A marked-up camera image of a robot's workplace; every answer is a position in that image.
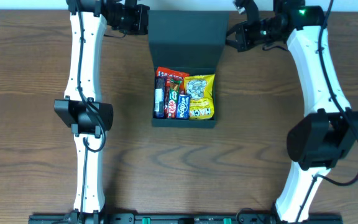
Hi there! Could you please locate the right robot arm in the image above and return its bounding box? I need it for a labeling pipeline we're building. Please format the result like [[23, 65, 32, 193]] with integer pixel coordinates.
[[226, 0, 358, 223]]

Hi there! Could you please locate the dark green lidded box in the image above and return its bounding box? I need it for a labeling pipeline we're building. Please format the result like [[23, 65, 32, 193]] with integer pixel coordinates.
[[147, 10, 230, 129]]

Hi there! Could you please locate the red snack bag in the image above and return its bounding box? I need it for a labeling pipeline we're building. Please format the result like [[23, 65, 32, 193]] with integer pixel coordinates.
[[156, 67, 190, 94]]

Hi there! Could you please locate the blue Eclipse mint tin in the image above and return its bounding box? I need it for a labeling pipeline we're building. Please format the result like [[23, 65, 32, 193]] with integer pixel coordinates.
[[176, 95, 191, 119]]

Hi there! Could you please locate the dark blue candy bar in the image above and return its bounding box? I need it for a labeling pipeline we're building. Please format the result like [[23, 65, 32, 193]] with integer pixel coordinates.
[[154, 77, 166, 119]]

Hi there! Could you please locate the yellow snack bag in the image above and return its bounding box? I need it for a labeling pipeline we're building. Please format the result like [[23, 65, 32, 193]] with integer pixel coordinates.
[[184, 74, 215, 120]]

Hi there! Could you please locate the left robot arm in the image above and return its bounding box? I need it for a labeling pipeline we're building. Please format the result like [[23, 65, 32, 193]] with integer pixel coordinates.
[[54, 0, 150, 223]]

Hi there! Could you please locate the green red KitKat bar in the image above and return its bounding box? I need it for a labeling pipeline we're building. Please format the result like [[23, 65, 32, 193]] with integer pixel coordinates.
[[167, 78, 182, 119]]

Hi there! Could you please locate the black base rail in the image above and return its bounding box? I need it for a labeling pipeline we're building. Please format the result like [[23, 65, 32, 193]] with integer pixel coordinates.
[[28, 212, 344, 224]]

